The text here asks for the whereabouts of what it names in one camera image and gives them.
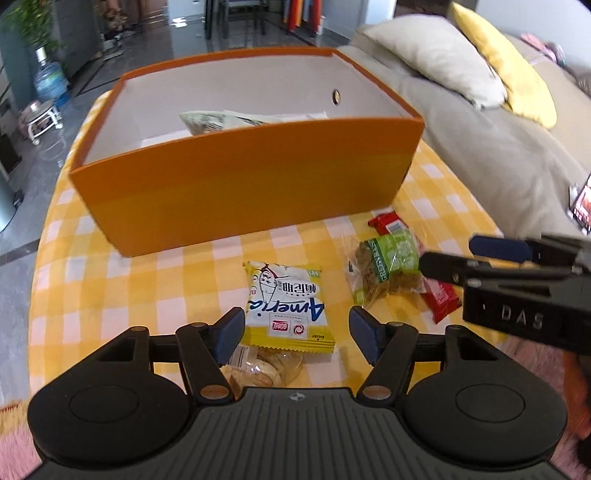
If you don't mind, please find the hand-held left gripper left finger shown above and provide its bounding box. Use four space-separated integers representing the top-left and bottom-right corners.
95 307 246 401

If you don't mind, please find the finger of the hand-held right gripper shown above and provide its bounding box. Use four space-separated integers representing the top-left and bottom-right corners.
419 250 577 296
468 234 583 268

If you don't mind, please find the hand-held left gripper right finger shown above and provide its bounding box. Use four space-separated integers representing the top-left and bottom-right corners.
348 306 502 401

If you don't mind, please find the long red snack bar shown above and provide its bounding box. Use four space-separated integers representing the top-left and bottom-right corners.
368 211 462 324

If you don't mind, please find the clear packet of pale snacks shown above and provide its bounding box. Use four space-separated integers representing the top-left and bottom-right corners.
219 344 305 400

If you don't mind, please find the green snack packet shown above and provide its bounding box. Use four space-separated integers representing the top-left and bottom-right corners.
346 230 426 309

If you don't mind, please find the yellow snack packet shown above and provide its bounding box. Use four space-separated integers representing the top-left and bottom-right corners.
242 261 337 355

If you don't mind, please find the orange cardboard box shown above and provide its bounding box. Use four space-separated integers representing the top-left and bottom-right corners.
69 46 424 258

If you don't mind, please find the pale green chip bag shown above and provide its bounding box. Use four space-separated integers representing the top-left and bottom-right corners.
179 109 278 137

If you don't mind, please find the pink fluffy blanket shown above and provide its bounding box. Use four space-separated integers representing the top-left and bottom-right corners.
0 332 591 478

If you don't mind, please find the yellow checkered tablecloth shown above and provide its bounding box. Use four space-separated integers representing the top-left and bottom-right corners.
28 88 509 409

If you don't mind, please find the beige sofa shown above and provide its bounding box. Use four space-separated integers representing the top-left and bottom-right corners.
337 25 591 241

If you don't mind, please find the red and black object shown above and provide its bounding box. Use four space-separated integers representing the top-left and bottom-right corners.
569 172 591 232

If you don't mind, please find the yellow pillow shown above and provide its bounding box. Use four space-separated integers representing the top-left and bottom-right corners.
450 2 558 129

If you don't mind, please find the beige pillow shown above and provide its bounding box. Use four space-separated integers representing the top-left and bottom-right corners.
358 14 509 109

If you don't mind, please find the pink power strip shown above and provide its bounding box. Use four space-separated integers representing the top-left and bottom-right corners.
521 31 566 63

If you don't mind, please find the silver trash can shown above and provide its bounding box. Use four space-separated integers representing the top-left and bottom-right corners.
0 173 25 232

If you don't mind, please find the stack of colourful plastic stools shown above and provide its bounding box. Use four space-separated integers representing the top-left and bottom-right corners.
284 0 324 35

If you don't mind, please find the small wheeled stool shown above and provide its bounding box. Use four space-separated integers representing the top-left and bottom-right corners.
18 99 64 146

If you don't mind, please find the blue water bottle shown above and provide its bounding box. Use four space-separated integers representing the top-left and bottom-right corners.
33 46 70 104

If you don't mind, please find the black dining chair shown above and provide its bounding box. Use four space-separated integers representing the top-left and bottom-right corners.
217 0 259 38

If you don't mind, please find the grey cabinet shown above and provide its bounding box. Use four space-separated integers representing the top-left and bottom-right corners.
55 0 109 77

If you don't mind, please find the hanging vine plant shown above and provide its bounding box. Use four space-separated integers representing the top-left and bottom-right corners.
4 0 65 51

